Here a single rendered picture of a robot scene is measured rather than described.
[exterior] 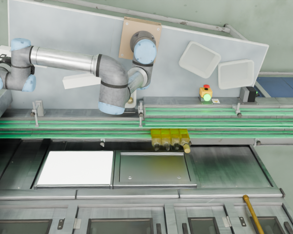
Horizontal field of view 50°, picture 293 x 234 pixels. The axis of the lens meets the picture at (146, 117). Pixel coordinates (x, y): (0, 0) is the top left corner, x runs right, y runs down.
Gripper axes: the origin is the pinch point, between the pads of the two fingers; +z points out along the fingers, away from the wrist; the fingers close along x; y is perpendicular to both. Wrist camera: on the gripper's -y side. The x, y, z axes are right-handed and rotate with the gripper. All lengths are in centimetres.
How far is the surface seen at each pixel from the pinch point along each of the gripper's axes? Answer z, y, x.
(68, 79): 28.3, -19.0, 20.7
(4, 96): 22.8, 18.0, 36.0
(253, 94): 26, -137, 10
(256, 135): 14, -143, 33
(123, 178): -17, -60, 56
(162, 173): -12, -83, 53
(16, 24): 34.4, 14.3, -6.4
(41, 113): 23, -4, 44
